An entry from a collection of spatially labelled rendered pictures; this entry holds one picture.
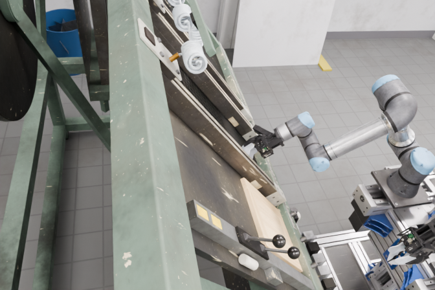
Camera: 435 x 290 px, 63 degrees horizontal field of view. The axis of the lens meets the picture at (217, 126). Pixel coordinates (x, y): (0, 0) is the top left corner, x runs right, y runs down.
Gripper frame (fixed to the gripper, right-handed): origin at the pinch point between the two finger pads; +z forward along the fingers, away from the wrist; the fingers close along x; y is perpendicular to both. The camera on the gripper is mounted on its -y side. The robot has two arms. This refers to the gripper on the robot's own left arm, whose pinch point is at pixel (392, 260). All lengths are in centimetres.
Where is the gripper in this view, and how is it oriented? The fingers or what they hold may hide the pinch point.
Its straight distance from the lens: 136.4
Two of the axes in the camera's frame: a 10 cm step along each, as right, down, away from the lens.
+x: 2.0, 7.1, -6.8
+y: -8.0, -2.8, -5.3
